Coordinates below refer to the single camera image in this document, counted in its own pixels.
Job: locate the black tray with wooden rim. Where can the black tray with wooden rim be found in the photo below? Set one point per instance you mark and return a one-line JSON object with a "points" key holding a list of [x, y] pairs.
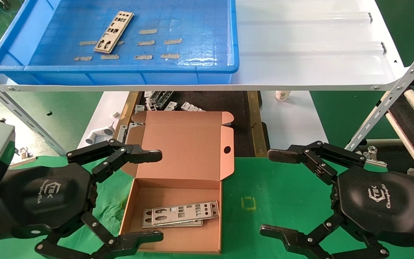
{"points": [[221, 102]]}

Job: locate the silver metal I/O shield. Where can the silver metal I/O shield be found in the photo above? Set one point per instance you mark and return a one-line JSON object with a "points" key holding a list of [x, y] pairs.
{"points": [[194, 216], [217, 210], [123, 26], [171, 225]]}

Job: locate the grey slotted angle bar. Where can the grey slotted angle bar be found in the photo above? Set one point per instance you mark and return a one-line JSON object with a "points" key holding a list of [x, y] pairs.
{"points": [[390, 97], [38, 131]]}

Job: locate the silver metal binder clip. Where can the silver metal binder clip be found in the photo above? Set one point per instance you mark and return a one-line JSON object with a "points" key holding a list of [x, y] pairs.
{"points": [[372, 153], [23, 154]]}

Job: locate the black rack panel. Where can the black rack panel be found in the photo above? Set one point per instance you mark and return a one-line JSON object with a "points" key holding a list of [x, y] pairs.
{"points": [[406, 115]]}

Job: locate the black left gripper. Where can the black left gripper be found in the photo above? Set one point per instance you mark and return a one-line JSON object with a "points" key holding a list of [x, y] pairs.
{"points": [[49, 194]]}

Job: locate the green cloth mat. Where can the green cloth mat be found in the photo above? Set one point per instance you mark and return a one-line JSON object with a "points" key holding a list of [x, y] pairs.
{"points": [[282, 194]]}

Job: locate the blue plastic tray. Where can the blue plastic tray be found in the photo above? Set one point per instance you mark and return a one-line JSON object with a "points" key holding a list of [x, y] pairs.
{"points": [[199, 21]]}

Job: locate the white plastic pipe fitting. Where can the white plastic pipe fitting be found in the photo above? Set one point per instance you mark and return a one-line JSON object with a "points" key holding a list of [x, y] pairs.
{"points": [[99, 135]]}

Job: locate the silver metal bracket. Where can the silver metal bracket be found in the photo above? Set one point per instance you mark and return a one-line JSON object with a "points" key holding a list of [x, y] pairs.
{"points": [[164, 97], [171, 106], [191, 107], [139, 108], [149, 100], [122, 133]]}

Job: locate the white paper cup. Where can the white paper cup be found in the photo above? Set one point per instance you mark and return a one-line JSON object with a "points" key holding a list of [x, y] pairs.
{"points": [[282, 95]]}

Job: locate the white metal shelf board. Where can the white metal shelf board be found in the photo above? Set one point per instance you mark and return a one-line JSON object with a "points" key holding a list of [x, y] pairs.
{"points": [[300, 43]]}

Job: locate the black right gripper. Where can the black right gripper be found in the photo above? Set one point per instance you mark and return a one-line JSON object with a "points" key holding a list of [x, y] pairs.
{"points": [[376, 201]]}

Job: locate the brown cardboard box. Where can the brown cardboard box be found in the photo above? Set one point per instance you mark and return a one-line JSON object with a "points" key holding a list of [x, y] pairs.
{"points": [[189, 144]]}

